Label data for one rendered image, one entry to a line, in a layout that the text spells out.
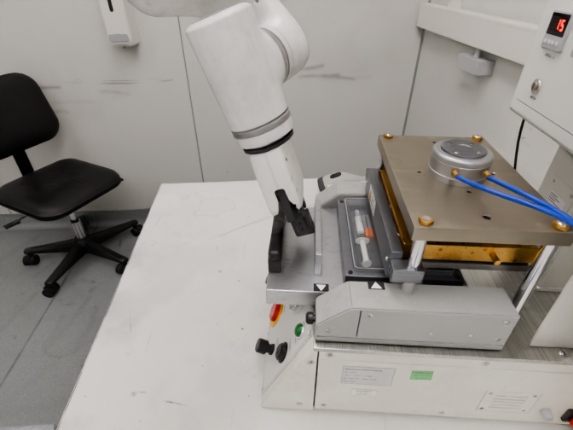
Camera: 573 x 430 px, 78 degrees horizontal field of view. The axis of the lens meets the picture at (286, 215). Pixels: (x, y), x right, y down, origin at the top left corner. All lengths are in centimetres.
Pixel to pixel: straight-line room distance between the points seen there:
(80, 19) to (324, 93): 121
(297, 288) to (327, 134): 165
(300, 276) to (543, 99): 44
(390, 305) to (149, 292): 57
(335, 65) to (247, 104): 157
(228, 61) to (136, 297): 59
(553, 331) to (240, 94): 50
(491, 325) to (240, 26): 47
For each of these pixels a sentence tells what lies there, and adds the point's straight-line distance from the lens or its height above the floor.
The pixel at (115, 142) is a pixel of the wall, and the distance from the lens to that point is 224.
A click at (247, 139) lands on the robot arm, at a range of 47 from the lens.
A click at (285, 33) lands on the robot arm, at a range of 50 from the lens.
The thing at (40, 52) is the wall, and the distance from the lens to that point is 221.
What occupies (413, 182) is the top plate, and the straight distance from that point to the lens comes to 52.
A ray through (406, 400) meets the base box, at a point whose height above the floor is 80.
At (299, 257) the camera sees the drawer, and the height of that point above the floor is 97.
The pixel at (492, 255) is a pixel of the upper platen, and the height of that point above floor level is 105.
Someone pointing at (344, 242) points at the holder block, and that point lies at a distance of 57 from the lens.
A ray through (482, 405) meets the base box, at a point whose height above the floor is 80.
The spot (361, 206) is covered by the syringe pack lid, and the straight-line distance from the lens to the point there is 64.
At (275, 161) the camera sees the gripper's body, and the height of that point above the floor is 114.
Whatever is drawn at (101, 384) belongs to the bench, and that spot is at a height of 75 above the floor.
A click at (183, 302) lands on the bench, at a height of 75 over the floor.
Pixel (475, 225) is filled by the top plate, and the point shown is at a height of 111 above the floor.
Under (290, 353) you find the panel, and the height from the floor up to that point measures 86.
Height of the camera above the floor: 135
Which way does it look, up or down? 35 degrees down
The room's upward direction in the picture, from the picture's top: straight up
